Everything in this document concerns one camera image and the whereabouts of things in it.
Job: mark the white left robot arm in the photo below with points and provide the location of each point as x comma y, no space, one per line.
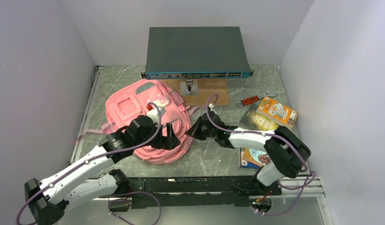
50,198

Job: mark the red handled adjustable wrench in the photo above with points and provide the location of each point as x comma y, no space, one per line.
253,99

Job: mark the brown wooden board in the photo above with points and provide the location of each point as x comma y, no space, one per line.
202,89

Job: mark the pink school backpack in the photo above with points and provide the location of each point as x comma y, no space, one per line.
132,101

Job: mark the blue orange book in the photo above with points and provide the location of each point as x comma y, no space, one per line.
247,160

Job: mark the aluminium frame rail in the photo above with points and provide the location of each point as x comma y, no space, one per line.
78,143

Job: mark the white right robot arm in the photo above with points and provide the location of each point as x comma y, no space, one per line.
287,152

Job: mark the orange paperback book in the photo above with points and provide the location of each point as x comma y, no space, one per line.
277,112

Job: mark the dark grey network switch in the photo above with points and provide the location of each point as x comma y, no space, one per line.
196,53

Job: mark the dark glossy book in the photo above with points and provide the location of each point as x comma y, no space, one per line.
255,121

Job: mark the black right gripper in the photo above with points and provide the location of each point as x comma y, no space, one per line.
194,131

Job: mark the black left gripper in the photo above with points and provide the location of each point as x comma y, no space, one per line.
170,142

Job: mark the tan cover Othello book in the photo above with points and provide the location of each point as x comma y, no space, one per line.
263,157

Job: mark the grey metal switch stand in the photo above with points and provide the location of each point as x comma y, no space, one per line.
189,87

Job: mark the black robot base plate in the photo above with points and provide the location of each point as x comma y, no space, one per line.
144,192

